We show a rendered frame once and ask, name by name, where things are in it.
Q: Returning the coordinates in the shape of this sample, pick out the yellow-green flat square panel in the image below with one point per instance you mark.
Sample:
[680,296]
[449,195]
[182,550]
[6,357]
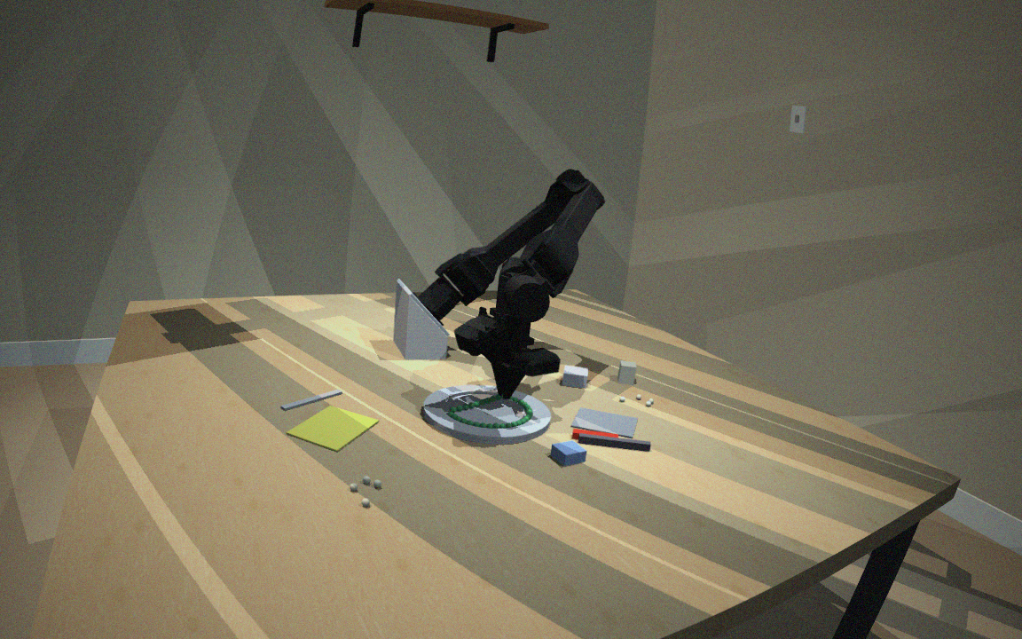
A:
[333,428]

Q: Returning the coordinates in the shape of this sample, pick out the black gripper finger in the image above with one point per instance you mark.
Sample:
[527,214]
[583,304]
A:
[497,370]
[511,378]

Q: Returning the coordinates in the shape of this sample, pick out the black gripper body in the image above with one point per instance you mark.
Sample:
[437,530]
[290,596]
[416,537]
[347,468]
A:
[530,362]

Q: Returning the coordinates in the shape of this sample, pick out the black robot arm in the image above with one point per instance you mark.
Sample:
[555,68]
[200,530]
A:
[525,282]

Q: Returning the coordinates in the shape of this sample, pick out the grey flat bar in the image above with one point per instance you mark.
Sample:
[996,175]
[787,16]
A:
[311,400]

